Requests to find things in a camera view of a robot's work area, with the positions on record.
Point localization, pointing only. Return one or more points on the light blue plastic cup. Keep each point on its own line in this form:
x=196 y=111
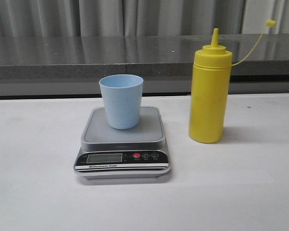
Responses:
x=122 y=96

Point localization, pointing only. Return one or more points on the yellow squeeze bottle with cap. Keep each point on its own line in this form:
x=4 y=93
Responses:
x=209 y=91

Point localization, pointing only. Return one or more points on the silver digital kitchen scale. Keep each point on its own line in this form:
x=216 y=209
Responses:
x=137 y=153

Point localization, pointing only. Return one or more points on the grey stone counter ledge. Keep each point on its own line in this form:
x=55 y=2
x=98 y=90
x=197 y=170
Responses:
x=51 y=67

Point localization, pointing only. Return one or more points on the grey pleated curtain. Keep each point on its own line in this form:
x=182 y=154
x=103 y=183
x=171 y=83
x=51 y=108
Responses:
x=116 y=18

